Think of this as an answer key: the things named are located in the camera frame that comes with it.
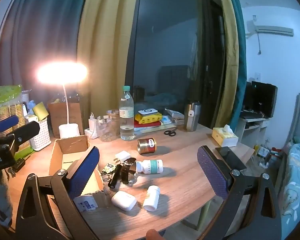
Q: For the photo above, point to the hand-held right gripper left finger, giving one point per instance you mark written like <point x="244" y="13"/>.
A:
<point x="85" y="171"/>

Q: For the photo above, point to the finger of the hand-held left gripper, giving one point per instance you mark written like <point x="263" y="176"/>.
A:
<point x="7" y="123"/>
<point x="25" y="130"/>

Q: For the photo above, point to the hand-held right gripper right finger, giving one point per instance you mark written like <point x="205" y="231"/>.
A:
<point x="212" y="173"/>

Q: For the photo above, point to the black flashlight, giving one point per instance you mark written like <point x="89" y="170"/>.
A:
<point x="115" y="178"/>

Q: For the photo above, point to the white charger plug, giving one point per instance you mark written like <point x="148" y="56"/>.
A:
<point x="122" y="156"/>

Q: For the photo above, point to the black wristwatch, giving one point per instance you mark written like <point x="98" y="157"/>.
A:
<point x="126" y="172"/>

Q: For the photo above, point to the white earbuds case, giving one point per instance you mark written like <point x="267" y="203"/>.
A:
<point x="122" y="200"/>

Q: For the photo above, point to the teal label pill bottle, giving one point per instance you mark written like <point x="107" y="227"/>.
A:
<point x="152" y="166"/>

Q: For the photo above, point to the small white pill bottle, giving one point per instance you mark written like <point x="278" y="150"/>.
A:
<point x="151" y="197"/>

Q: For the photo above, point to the white woven plastic basket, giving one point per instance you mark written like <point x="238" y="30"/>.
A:
<point x="41" y="136"/>

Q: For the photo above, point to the green paper cup package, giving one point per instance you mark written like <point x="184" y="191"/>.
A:
<point x="8" y="105"/>

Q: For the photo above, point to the black car key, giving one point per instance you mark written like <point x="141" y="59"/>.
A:
<point x="17" y="165"/>

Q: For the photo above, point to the green sponge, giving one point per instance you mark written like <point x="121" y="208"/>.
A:
<point x="40" y="111"/>

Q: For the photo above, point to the black phone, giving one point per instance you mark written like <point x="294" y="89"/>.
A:
<point x="230" y="156"/>

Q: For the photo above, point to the blue plastic packet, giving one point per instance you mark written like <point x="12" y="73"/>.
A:
<point x="30" y="104"/>

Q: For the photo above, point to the white ribbed container stack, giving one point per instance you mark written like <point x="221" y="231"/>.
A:
<point x="25" y="97"/>

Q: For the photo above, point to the small white printed box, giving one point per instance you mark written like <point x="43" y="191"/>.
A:
<point x="87" y="203"/>

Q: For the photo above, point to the yellow tissue box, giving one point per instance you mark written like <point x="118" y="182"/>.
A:
<point x="223" y="137"/>

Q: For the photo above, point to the white power strip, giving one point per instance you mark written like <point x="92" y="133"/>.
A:
<point x="88" y="133"/>

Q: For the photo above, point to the brown kraft cardboard box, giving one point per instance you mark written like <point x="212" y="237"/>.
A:
<point x="61" y="116"/>

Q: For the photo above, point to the white desk lamp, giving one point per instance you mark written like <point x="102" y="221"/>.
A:
<point x="70" y="130"/>

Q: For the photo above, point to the clear plastic jar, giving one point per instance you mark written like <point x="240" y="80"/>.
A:
<point x="110" y="130"/>

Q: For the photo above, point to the steel tumbler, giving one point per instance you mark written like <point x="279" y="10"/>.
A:
<point x="192" y="120"/>

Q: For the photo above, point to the white computer desk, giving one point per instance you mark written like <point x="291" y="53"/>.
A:
<point x="250" y="130"/>

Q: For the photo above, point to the black scissors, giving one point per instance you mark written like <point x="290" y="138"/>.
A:
<point x="170" y="133"/>

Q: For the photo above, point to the pale green paper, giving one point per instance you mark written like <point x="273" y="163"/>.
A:
<point x="175" y="126"/>

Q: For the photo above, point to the gold red tin can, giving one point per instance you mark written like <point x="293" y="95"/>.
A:
<point x="146" y="146"/>

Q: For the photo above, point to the clear water bottle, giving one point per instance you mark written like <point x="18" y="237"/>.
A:
<point x="127" y="120"/>

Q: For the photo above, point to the blue white packet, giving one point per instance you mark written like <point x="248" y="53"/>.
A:
<point x="167" y="120"/>

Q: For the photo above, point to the white plastic packet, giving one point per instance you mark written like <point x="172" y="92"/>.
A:
<point x="173" y="113"/>

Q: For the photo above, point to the red book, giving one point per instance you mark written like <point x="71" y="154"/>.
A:
<point x="150" y="125"/>

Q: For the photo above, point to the yellow wipes pack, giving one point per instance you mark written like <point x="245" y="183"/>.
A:
<point x="150" y="118"/>

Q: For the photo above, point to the blue printed blanket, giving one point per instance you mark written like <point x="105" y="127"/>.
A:
<point x="297" y="180"/>

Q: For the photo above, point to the black monitor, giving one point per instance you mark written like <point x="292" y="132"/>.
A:
<point x="262" y="97"/>

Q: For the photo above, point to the teal curtain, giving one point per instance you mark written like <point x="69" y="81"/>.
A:
<point x="45" y="30"/>
<point x="241" y="67"/>

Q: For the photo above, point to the yellow curtain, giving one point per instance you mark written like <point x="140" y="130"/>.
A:
<point x="105" y="42"/>
<point x="228" y="55"/>

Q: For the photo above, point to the glass sliding door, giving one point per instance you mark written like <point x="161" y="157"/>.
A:
<point x="170" y="42"/>

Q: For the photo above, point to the white air conditioner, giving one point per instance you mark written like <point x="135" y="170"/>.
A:
<point x="272" y="30"/>

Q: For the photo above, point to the white wall socket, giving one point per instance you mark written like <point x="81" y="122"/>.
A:
<point x="258" y="76"/>

